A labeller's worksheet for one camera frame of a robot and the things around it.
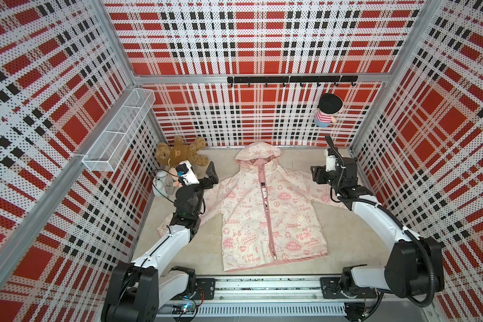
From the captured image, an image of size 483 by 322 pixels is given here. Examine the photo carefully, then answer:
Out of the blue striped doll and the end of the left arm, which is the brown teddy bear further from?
the blue striped doll

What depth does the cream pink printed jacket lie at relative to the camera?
0.82 metres

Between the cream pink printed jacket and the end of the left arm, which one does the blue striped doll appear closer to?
the cream pink printed jacket

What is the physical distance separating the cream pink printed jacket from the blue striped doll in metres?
0.30

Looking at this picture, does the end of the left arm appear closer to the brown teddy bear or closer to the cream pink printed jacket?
the cream pink printed jacket

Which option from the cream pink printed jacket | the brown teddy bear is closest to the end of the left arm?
the cream pink printed jacket

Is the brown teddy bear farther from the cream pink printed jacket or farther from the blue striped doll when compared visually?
the blue striped doll

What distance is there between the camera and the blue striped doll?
0.95 meters
